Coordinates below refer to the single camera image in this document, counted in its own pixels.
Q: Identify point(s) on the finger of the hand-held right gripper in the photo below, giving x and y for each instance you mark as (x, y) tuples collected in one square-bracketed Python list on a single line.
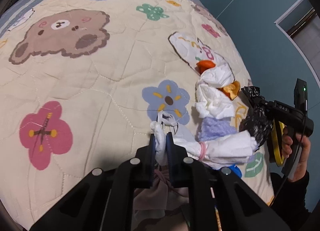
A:
[(263, 102)]

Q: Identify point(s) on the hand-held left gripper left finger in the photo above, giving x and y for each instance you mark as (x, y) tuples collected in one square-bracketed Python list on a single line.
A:
[(152, 151)]

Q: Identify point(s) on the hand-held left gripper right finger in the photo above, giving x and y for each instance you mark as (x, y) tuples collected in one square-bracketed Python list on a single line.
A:
[(170, 151)]

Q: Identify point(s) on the white face mask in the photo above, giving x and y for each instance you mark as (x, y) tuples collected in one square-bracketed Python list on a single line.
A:
[(160, 143)]

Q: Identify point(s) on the black plastic bag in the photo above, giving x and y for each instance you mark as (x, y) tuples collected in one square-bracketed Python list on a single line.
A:
[(257, 122)]

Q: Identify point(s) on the large curled orange peel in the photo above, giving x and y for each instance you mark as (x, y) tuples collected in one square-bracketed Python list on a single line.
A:
[(231, 90)]

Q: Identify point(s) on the blue plastic bag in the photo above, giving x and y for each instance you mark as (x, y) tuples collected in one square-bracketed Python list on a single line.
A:
[(236, 170)]

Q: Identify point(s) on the person's right forearm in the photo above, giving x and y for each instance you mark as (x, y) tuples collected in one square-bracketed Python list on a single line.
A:
[(301, 191)]

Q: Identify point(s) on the person's right hand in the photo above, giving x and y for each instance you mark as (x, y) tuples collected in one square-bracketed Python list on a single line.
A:
[(300, 157)]

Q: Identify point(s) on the white tissue bundle pink band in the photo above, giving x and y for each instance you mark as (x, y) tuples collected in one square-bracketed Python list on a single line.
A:
[(220, 150)]

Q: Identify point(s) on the lavender knitted cloth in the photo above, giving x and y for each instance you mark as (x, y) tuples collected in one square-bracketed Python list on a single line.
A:
[(215, 129)]

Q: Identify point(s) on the white crumpled tissue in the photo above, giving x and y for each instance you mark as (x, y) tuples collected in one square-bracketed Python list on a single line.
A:
[(212, 102), (216, 76)]

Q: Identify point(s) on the cream printed blanket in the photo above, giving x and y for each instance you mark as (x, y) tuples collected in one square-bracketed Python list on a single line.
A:
[(100, 83)]

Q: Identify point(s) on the person's dark jacket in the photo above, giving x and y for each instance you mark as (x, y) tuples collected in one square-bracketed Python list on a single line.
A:
[(280, 211)]

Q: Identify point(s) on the white door frame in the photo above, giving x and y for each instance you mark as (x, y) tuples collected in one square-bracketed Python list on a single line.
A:
[(292, 9)]

